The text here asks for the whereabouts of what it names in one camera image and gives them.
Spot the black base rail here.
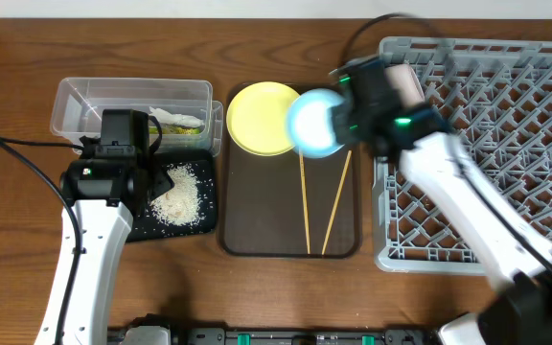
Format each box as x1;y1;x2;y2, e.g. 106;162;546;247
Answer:
106;314;438;345

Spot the spilled rice pile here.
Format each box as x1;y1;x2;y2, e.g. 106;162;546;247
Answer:
150;164;205;226

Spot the yellow plate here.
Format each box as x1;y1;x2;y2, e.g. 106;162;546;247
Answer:
226;81;299;156

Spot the black waste tray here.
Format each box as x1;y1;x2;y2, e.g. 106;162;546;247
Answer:
126;149;218;242

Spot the clear plastic bin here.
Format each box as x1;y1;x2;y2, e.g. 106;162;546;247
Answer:
59;98;223;156
50;78;214;137

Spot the white tissue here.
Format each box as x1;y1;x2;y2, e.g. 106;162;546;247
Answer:
149;107;205;128

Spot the lower clear plastic bin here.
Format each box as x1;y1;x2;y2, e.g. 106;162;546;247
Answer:
59;98;223;156

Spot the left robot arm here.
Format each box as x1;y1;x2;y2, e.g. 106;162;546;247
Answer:
35;109;173;344

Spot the pink white bowl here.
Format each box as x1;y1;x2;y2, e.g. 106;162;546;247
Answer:
385;64;425;108

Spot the light blue bowl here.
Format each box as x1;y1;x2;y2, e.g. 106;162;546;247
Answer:
286;88;344;159

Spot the green orange snack wrapper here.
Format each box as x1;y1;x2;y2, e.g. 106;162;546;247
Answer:
148;125;203;135

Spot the wooden chopstick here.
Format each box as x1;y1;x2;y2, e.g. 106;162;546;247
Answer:
298;149;311;254
321;150;352;255

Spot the dark brown serving tray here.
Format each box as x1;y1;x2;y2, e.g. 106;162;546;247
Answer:
218;140;362;259

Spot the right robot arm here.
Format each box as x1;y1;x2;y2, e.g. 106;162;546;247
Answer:
331;57;552;344

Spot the upper clear plastic bin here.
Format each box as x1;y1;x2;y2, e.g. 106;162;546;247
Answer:
50;78;214;137

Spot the grey dishwasher rack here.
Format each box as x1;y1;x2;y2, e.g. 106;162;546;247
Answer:
372;36;552;275

